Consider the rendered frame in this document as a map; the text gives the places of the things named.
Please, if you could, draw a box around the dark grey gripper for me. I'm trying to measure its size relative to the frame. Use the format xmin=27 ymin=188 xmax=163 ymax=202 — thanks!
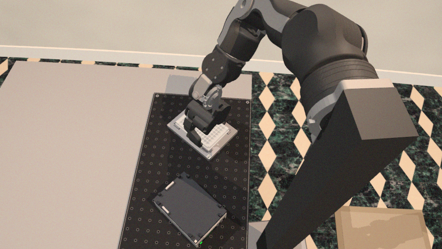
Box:
xmin=183 ymin=93 xmax=231 ymax=148

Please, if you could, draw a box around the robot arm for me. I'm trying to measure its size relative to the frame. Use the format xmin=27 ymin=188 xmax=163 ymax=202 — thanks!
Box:
xmin=189 ymin=0 xmax=394 ymax=143

